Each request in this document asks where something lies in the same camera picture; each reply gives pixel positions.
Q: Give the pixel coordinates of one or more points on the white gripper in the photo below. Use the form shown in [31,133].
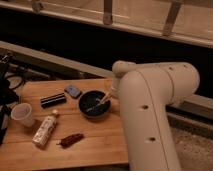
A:
[114,90]

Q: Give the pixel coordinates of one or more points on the dark ceramic bowl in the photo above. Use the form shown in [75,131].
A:
[89,104]

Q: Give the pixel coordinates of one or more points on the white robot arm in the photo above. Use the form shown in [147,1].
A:
[144,91]

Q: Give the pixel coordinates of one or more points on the blue sponge block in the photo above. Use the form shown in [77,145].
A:
[73,91]

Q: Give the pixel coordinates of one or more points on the black rectangular box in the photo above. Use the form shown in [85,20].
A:
[53,100]

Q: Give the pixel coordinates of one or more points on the dried red chili pepper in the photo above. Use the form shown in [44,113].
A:
[70,140]

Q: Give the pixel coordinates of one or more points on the white plastic bottle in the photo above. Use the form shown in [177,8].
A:
[44,132]

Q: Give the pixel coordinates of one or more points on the clear plastic cup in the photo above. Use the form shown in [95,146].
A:
[23,113]

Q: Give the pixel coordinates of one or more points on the black tripod stand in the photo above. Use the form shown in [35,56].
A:
[7,96]

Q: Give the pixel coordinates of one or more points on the metal window railing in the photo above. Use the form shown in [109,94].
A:
[188,21]

